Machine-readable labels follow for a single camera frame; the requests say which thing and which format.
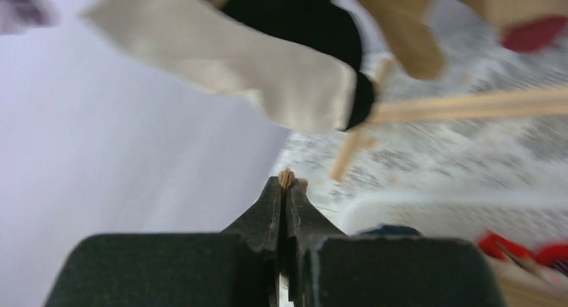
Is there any brown white striped sock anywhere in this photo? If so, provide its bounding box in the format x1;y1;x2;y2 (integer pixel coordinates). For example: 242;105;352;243
278;168;308;193

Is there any wooden hanger rack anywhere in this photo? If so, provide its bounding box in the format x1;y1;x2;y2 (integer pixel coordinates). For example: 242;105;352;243
329;84;567;182

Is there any white plastic laundry basket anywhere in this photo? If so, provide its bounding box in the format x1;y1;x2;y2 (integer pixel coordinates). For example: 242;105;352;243
335;189;567;249

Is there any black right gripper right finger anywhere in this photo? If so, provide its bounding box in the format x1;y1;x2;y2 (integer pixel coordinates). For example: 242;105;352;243
285;190;346;306

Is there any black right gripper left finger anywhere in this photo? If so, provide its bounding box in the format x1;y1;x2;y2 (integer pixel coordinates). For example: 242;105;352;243
221;177;282;306

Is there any floral table mat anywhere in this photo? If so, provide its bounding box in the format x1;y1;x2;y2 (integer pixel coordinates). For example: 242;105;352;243
273;0;567;218

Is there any black striped sock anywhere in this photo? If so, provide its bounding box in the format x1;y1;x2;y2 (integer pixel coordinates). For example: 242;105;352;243
221;0;375;131

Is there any navy blue sock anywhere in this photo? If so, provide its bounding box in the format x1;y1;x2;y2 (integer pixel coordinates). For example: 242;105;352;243
359;225;422;237

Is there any red santa sock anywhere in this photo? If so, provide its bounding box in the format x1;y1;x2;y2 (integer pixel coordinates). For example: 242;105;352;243
477;232;567;278

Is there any brown ribbed sock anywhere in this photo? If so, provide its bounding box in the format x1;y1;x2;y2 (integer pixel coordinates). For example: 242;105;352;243
357;0;567;80

